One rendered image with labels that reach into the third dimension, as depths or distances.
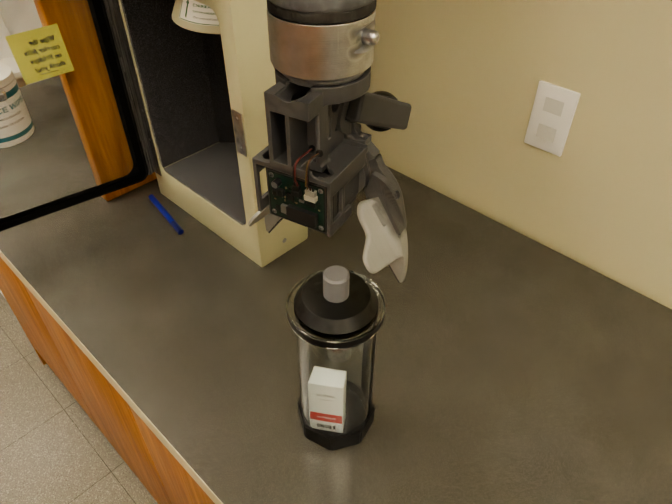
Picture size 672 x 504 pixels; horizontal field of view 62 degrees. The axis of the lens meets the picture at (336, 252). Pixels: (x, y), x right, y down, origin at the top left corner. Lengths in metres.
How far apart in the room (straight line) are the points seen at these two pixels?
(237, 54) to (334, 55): 0.40
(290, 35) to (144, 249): 0.74
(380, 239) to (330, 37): 0.18
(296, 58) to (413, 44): 0.75
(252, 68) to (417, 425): 0.53
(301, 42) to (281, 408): 0.54
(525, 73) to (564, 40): 0.08
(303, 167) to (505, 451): 0.50
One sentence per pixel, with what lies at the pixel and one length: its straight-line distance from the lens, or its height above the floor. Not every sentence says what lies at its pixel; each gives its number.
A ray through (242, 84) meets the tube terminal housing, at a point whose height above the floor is 1.28.
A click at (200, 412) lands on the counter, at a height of 0.94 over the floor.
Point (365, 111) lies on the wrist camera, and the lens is 0.46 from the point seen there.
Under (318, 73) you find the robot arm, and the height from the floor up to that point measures 1.45.
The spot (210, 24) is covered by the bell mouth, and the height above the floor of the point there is 1.33.
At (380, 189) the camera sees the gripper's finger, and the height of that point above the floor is 1.34.
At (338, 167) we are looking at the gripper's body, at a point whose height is 1.38.
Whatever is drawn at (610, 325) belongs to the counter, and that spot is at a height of 0.94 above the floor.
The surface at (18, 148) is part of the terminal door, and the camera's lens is 1.07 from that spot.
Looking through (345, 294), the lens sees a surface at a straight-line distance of 0.59.
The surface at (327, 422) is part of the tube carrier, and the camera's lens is 0.72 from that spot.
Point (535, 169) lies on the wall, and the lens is 1.07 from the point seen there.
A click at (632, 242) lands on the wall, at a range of 1.06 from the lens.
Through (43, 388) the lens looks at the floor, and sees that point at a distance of 2.20.
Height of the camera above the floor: 1.62
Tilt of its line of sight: 42 degrees down
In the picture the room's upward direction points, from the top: straight up
